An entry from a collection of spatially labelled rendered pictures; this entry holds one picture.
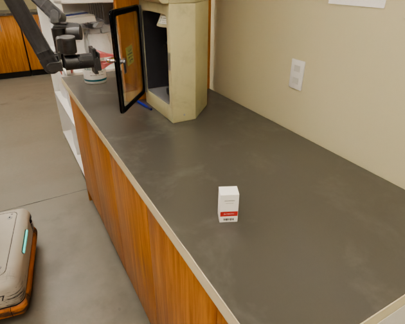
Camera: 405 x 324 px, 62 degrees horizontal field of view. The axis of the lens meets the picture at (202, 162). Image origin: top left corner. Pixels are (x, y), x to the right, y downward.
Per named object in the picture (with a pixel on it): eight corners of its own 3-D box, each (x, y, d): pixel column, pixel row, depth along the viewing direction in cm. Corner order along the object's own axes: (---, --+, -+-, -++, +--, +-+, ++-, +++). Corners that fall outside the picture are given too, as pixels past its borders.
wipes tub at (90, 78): (103, 77, 209) (100, 52, 202) (109, 82, 199) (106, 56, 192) (82, 80, 204) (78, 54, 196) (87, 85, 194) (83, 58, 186)
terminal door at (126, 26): (144, 92, 166) (138, 4, 147) (122, 115, 140) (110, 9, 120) (143, 92, 166) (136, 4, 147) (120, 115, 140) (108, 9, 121)
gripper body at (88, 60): (96, 47, 131) (76, 49, 128) (100, 74, 136) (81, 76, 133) (92, 45, 136) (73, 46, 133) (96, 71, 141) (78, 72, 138)
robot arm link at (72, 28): (56, 15, 154) (49, 9, 145) (82, 14, 154) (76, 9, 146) (58, 42, 155) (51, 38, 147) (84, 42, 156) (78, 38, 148)
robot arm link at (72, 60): (62, 67, 134) (64, 72, 130) (58, 50, 130) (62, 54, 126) (80, 65, 137) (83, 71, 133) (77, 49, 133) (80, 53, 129)
